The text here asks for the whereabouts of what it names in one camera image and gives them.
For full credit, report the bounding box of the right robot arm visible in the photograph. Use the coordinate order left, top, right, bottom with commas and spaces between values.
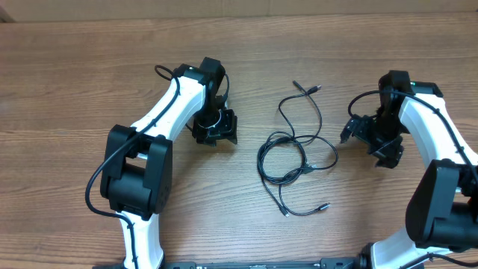
340, 70, 477, 268

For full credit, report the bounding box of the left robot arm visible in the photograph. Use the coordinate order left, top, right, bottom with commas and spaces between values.
98, 58, 238, 268

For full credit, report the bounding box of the thin black usb cable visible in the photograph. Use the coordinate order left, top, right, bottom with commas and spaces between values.
276, 80, 340, 217

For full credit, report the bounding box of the thick black usb cable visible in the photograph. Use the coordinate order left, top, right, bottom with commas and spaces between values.
256, 131, 318, 218

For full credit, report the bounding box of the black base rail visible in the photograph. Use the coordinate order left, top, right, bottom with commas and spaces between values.
92, 256, 365, 269

